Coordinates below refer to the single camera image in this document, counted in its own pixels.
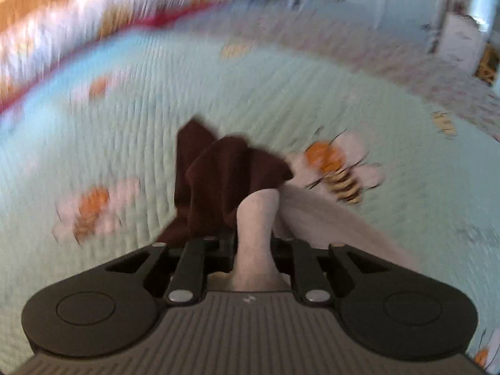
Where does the grey sweatshirt with maroon sleeves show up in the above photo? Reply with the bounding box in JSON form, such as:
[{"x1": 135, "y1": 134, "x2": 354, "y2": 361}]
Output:
[{"x1": 156, "y1": 115, "x2": 424, "y2": 293}]

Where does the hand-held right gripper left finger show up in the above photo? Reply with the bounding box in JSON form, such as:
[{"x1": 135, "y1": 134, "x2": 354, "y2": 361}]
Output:
[{"x1": 105, "y1": 228, "x2": 237, "y2": 305}]

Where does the quilted bee-print bedspread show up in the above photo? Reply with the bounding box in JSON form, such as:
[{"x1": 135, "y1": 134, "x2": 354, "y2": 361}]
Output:
[{"x1": 0, "y1": 0, "x2": 500, "y2": 375}]

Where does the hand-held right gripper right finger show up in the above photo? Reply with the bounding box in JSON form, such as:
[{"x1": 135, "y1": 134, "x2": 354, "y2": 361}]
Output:
[{"x1": 272, "y1": 236, "x2": 391, "y2": 305}]

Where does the floral rolled duvet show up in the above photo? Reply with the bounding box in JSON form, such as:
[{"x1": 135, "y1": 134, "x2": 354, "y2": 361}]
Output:
[{"x1": 0, "y1": 0, "x2": 223, "y2": 102}]

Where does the white drawer cabinet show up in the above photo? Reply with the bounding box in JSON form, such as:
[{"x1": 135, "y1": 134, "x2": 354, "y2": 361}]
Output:
[{"x1": 441, "y1": 12, "x2": 491, "y2": 77}]

